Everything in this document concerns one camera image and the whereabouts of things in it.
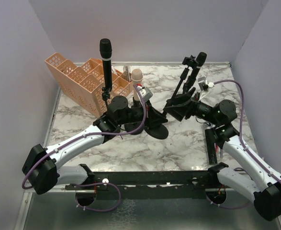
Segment black round-base stand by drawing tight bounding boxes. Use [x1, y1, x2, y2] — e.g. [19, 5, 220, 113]
[124, 97, 144, 135]
[183, 75, 196, 93]
[145, 55, 198, 140]

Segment black microphone silver grille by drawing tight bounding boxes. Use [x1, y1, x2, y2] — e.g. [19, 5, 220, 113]
[204, 128, 217, 165]

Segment beige microphone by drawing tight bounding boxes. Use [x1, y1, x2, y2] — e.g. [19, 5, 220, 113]
[131, 69, 143, 101]

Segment black tripod mic stand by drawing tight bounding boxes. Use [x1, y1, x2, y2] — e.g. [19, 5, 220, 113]
[101, 86, 125, 139]

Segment black slim microphone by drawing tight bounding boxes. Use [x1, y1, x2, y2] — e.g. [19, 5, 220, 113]
[190, 52, 207, 82]

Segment black microphone silver ring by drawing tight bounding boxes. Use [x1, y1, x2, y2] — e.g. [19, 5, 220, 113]
[99, 38, 113, 91]

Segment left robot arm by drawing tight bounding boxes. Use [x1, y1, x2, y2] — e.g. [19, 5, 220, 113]
[22, 96, 168, 195]

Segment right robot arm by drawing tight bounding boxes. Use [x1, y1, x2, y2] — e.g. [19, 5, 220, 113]
[164, 88, 281, 221]

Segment clear ruler in organizer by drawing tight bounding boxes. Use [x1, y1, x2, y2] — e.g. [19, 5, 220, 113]
[123, 66, 131, 82]

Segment markers in organizer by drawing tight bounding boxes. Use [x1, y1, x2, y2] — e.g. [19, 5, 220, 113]
[112, 67, 118, 75]

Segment pens in white packet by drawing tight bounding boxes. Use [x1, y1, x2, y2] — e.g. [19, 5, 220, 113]
[215, 143, 223, 159]

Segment peach plastic desk organizer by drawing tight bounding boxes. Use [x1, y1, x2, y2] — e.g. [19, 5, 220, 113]
[44, 52, 134, 118]

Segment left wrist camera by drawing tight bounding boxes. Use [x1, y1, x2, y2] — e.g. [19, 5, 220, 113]
[136, 84, 153, 102]

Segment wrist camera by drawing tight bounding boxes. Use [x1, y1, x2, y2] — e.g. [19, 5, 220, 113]
[136, 84, 153, 102]
[198, 77, 214, 101]

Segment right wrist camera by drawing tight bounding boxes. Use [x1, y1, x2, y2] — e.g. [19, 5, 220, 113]
[198, 77, 214, 101]

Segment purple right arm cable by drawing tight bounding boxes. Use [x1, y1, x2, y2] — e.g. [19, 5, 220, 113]
[212, 80, 281, 209]

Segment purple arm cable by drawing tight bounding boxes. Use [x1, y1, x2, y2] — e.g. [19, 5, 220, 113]
[212, 80, 281, 209]
[22, 85, 148, 189]

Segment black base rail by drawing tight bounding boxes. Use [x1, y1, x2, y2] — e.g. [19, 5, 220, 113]
[58, 167, 234, 199]

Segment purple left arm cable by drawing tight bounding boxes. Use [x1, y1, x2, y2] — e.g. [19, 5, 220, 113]
[22, 85, 148, 189]

